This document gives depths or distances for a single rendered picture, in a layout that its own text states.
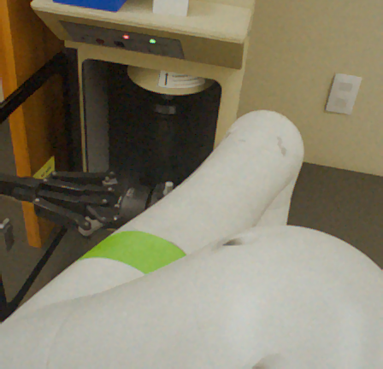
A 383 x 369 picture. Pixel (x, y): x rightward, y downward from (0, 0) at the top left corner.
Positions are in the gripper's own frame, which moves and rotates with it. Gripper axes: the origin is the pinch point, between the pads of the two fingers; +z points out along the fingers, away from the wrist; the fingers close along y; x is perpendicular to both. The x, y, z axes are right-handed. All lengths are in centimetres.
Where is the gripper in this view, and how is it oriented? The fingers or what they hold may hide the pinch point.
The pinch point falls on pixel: (17, 187)
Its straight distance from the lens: 81.2
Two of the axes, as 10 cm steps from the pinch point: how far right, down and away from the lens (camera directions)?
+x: -1.1, 7.9, 6.0
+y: -1.5, 5.8, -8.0
